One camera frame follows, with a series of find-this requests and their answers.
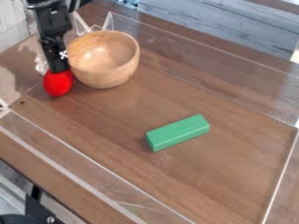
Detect clear acrylic enclosure wall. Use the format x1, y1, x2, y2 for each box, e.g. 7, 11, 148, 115
0, 13, 299, 224

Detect black clamp mount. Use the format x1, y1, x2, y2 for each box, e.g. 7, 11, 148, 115
0, 185, 65, 224

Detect green rectangular block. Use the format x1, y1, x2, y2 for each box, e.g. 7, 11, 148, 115
144, 114, 211, 152

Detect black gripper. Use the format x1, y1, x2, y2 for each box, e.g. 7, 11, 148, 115
25, 0, 72, 74

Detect wooden bowl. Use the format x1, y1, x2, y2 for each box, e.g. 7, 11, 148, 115
67, 31, 140, 88

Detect red felt strawberry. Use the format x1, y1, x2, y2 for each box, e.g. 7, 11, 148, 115
43, 70, 73, 96

